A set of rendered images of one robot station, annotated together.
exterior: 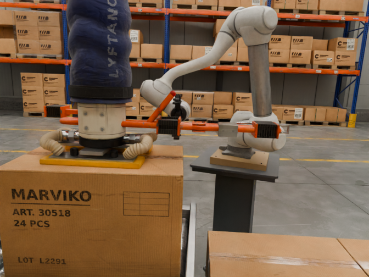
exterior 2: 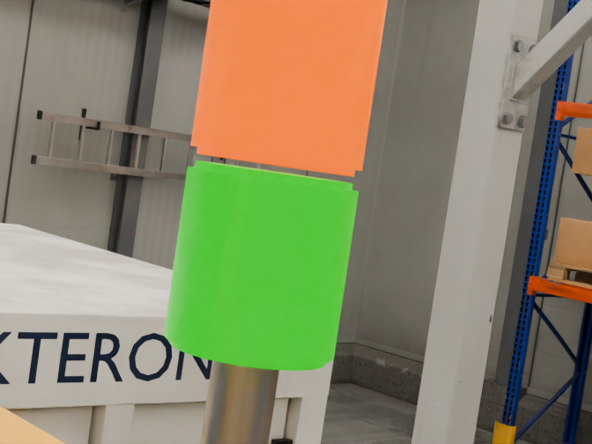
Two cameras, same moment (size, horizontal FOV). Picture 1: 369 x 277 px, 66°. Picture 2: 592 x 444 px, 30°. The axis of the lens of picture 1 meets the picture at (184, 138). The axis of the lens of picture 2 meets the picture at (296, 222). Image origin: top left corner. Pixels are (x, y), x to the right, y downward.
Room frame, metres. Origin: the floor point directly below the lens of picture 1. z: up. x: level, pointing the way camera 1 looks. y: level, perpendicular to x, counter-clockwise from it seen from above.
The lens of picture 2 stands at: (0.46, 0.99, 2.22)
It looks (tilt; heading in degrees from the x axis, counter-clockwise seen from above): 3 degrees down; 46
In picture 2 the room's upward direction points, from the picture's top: 8 degrees clockwise
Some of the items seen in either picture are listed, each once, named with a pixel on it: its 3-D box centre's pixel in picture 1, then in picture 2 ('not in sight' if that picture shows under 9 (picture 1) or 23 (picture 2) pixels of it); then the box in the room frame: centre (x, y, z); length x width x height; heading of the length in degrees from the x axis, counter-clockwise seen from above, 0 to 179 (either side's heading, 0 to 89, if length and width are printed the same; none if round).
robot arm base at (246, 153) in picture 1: (236, 149); not in sight; (1.77, -0.33, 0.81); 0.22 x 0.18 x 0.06; 66
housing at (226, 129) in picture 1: (227, 129); not in sight; (1.03, -0.16, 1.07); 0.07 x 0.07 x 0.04; 88
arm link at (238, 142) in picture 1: (242, 128); not in sight; (1.76, -0.36, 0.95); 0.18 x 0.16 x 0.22; 30
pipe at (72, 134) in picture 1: (102, 139); not in sight; (1.05, 0.31, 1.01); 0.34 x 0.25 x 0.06; 88
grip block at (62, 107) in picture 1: (57, 110); not in sight; (1.33, 0.60, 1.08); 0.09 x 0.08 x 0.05; 178
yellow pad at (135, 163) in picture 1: (94, 156); not in sight; (0.96, 0.31, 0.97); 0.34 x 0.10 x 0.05; 88
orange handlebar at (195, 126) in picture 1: (159, 120); not in sight; (1.16, 0.11, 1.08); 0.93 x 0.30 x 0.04; 88
